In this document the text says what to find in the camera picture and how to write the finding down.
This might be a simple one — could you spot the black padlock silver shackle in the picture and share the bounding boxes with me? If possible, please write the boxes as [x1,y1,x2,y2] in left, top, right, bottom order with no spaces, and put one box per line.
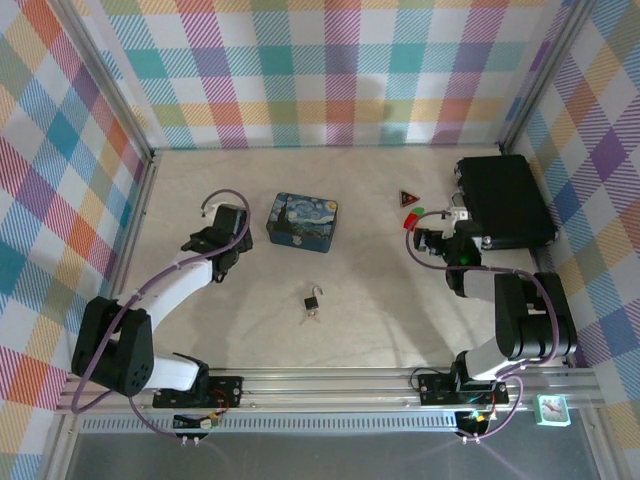
[302,282,324,313]

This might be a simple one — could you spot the red green curved block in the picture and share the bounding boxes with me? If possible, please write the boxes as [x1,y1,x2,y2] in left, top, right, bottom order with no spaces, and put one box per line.
[401,205,427,229]

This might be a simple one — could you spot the black hard case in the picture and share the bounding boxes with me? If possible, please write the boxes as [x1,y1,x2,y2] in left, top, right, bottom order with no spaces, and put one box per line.
[452,154,559,252]

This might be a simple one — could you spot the starry night tin box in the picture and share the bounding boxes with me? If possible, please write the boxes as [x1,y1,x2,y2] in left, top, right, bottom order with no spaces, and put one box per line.
[267,192,343,257]

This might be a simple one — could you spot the small power connector board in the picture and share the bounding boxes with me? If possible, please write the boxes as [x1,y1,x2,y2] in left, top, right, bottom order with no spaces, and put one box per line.
[458,408,490,434]
[173,412,222,432]

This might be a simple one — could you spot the mint green small clock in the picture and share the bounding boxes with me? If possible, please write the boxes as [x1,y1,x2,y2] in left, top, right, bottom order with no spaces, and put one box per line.
[534,393,573,428]

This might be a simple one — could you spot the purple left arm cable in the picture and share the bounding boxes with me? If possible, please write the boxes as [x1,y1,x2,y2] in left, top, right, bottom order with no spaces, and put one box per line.
[70,188,252,442]

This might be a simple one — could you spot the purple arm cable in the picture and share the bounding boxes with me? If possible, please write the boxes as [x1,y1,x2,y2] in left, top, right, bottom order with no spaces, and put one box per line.
[70,188,252,442]
[404,209,559,444]

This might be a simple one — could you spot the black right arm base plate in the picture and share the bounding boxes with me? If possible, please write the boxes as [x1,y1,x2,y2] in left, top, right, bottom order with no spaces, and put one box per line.
[416,371,511,407]

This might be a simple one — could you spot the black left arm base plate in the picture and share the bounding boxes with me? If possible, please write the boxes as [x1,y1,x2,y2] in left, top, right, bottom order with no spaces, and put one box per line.
[151,374,245,409]

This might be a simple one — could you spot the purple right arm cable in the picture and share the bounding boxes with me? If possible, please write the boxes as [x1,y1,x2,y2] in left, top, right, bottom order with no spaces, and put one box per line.
[404,209,559,444]

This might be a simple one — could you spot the aluminium mounting rail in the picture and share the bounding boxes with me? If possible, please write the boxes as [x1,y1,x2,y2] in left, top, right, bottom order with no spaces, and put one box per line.
[54,366,602,414]

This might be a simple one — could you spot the aluminium frame post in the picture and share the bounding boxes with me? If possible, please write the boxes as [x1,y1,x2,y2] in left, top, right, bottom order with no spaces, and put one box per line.
[496,0,602,155]
[48,0,157,162]

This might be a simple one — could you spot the slotted metal cable tray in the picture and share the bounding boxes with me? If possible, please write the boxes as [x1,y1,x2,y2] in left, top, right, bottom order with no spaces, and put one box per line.
[79,411,584,436]

